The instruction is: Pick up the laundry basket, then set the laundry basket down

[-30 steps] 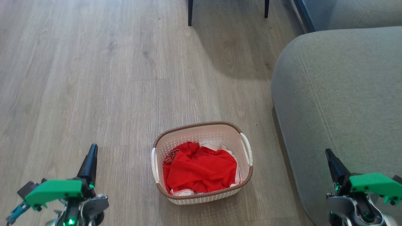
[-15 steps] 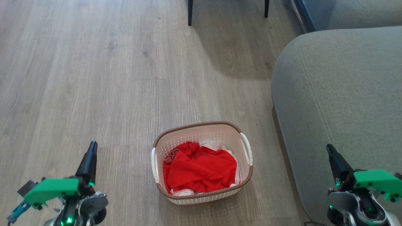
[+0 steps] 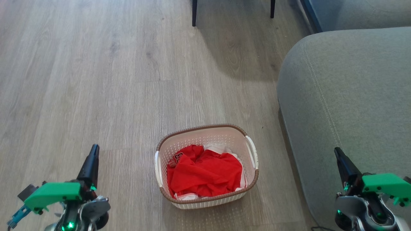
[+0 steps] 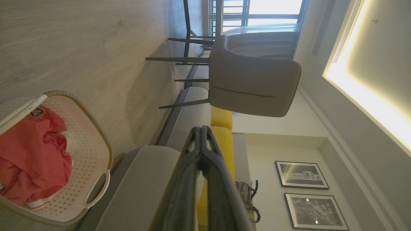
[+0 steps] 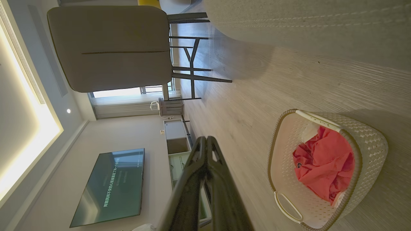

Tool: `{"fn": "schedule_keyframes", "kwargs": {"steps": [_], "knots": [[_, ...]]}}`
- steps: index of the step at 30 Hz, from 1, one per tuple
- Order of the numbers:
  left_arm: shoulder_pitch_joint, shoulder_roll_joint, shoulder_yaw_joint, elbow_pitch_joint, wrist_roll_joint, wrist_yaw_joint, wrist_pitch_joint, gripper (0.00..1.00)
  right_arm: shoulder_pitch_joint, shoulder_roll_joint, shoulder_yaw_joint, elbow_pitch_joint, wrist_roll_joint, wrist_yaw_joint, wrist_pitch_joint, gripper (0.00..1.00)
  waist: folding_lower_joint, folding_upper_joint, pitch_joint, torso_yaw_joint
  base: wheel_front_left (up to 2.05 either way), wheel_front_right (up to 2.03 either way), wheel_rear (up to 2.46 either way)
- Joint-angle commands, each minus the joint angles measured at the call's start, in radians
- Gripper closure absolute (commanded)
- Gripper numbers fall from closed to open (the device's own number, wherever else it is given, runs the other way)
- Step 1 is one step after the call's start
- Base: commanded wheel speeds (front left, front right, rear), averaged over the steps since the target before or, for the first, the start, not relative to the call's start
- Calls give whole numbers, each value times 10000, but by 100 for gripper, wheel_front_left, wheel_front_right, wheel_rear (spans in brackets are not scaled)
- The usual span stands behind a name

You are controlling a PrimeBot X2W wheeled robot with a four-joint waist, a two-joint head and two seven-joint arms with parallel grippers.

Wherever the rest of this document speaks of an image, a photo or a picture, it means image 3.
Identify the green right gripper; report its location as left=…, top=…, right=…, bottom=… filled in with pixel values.
left=334, top=147, right=411, bottom=207

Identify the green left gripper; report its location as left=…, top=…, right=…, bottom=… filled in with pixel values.
left=23, top=144, right=100, bottom=215

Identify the white laundry basket brown rim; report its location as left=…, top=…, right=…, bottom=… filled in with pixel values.
left=154, top=124, right=259, bottom=210

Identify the grey-green fabric sofa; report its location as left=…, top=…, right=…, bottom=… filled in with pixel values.
left=276, top=27, right=411, bottom=231

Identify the red jersey garment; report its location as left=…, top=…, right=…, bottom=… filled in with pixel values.
left=166, top=144, right=243, bottom=197

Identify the white garment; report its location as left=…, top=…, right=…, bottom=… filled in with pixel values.
left=173, top=143, right=248, bottom=201

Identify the grey-green sofa cushion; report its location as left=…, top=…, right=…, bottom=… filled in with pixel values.
left=309, top=0, right=411, bottom=33

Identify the blue cable connector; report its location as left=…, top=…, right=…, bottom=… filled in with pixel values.
left=6, top=205, right=32, bottom=229

